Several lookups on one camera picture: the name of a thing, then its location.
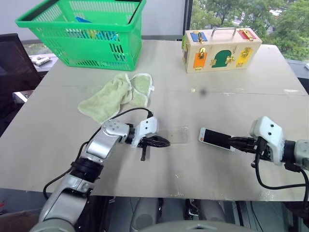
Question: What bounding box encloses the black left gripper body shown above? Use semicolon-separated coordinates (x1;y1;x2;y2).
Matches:
137;136;157;161

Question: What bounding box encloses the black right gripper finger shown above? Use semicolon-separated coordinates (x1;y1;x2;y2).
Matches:
230;143;251;153
228;136;251;145

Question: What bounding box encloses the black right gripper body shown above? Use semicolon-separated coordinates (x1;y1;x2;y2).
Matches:
248;136;275;161

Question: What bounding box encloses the white smartphone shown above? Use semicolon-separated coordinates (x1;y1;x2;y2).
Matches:
198;127;236;153

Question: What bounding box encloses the light green towel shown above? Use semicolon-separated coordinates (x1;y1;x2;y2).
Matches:
77;72;155;125

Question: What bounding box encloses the grey rounded shape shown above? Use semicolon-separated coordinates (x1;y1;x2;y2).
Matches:
196;199;228;223
129;197;160;232

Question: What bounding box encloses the wooden lock box toy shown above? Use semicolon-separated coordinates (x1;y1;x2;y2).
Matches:
181;27;263;74

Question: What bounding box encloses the green plastic shopping basket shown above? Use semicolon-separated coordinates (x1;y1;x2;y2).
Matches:
14;0;147;72

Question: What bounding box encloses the blue and yellow packet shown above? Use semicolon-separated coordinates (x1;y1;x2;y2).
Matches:
65;16;119;42

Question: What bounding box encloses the small white grey device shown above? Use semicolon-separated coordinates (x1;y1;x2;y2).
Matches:
30;56;51;66

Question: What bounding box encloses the black office chair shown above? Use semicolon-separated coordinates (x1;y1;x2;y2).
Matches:
0;33;43;119

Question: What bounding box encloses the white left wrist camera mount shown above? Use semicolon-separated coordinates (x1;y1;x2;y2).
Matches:
131;117;158;148

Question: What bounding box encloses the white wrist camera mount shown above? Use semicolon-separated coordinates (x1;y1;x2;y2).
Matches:
131;117;158;148
249;116;286;167

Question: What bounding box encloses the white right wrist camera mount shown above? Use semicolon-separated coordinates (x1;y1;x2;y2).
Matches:
249;116;286;167

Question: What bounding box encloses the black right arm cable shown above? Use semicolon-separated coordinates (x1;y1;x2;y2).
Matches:
251;137;309;206

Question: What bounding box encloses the dark window frame post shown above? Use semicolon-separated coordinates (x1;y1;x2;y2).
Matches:
183;0;194;37

